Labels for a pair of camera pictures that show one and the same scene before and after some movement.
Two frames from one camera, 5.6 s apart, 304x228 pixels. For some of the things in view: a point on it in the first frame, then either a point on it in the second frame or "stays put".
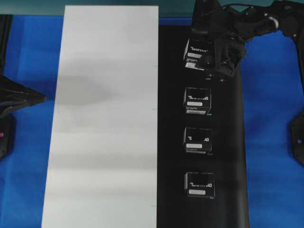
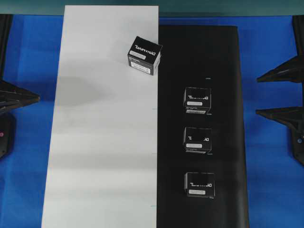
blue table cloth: x=270 y=98 stays put
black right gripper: x=230 y=47 -> x=291 y=71
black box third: x=198 y=140 stays put
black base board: x=229 y=208 stays put
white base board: x=101 y=169 stays put
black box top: x=199 y=53 -> x=145 y=55
